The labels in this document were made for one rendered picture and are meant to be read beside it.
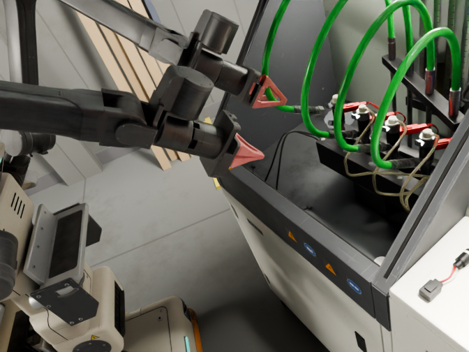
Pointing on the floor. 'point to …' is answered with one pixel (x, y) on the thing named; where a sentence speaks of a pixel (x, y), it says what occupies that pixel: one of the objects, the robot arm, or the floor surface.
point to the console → (414, 331)
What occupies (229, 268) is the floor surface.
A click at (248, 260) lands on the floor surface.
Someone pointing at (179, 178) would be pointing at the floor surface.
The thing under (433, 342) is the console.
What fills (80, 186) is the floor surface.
